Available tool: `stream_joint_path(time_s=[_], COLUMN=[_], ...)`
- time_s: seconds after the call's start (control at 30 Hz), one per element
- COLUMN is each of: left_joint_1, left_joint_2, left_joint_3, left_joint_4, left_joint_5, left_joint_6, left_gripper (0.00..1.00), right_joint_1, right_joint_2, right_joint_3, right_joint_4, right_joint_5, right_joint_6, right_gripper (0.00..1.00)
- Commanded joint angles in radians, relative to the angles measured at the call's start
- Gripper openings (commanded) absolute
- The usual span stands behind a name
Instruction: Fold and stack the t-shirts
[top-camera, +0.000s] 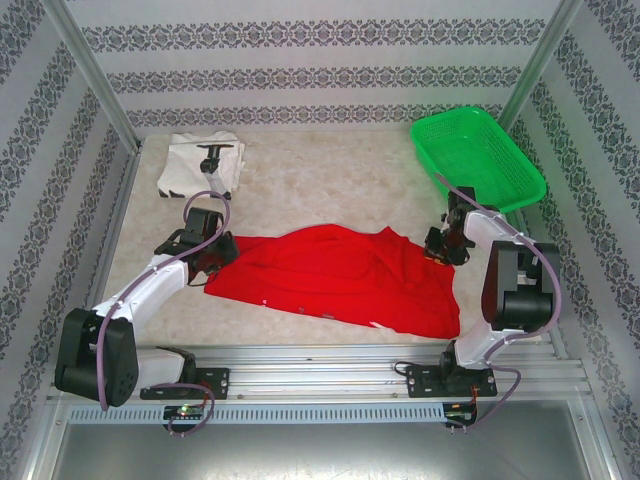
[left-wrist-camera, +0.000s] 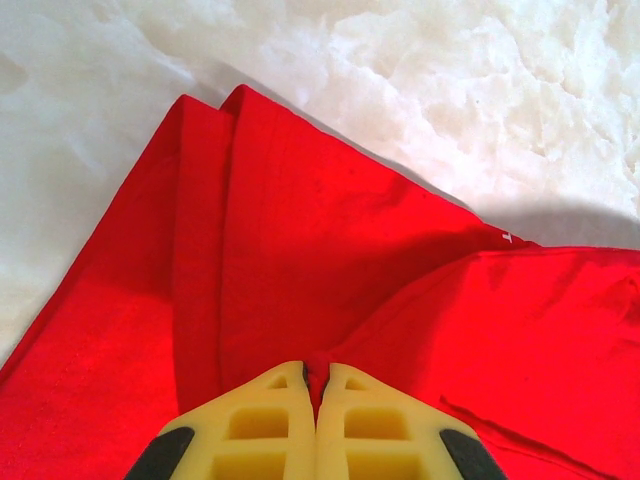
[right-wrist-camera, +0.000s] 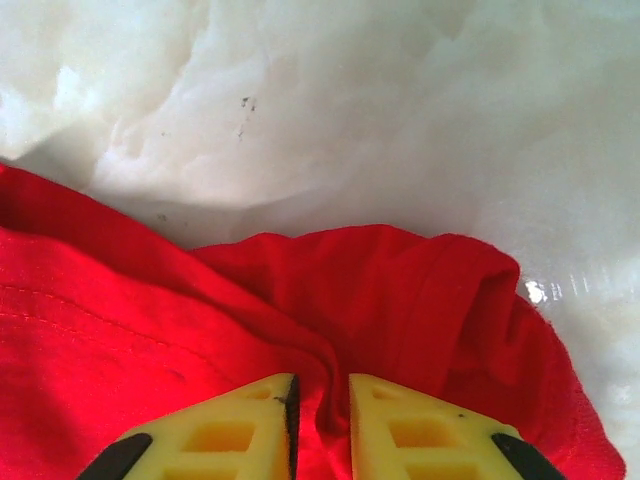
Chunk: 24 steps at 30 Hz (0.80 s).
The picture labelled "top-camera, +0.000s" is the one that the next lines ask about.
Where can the green plastic mesh basket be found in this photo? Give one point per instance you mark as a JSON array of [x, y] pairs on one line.
[[475, 150]]

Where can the small dark circuit board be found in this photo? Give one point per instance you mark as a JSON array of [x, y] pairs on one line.
[[460, 417]]

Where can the small circuit board green light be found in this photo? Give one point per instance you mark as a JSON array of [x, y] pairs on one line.
[[185, 411]]

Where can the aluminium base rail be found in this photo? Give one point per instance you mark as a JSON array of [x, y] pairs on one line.
[[320, 375]]

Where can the red t-shirt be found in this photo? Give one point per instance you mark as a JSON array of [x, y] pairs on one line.
[[340, 280]]

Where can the folded white t-shirt black print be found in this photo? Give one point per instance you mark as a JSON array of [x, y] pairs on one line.
[[180, 165]]

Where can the aluminium frame post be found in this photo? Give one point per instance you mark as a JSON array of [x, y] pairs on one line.
[[540, 60], [95, 70]]

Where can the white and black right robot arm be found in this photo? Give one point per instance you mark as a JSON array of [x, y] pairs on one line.
[[470, 345]]

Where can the grey metal shelf panel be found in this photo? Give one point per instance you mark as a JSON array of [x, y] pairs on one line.
[[320, 450]]

